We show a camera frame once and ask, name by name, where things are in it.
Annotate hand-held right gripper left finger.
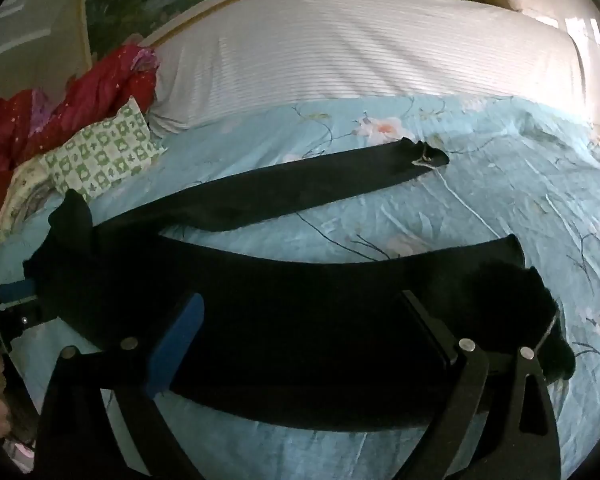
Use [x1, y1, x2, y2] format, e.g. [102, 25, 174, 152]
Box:
[35, 292, 206, 480]

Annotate red quilt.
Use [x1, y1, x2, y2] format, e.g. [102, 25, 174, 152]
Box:
[0, 44, 160, 241]

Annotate white striped duvet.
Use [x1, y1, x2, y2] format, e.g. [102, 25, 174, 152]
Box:
[150, 0, 593, 128]

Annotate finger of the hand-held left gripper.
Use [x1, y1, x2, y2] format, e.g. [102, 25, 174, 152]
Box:
[0, 280, 41, 306]

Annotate light blue floral bed sheet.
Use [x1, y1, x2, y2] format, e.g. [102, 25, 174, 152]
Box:
[0, 95, 600, 480]

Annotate white green floral cloth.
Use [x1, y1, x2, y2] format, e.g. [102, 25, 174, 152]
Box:
[0, 160, 63, 253]

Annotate green checked pillow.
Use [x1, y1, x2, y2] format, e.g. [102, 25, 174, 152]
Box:
[42, 97, 168, 200]

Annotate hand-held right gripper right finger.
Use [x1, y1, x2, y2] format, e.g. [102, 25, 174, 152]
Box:
[400, 290, 564, 480]

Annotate black pants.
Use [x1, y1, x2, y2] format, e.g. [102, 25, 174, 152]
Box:
[22, 136, 577, 433]

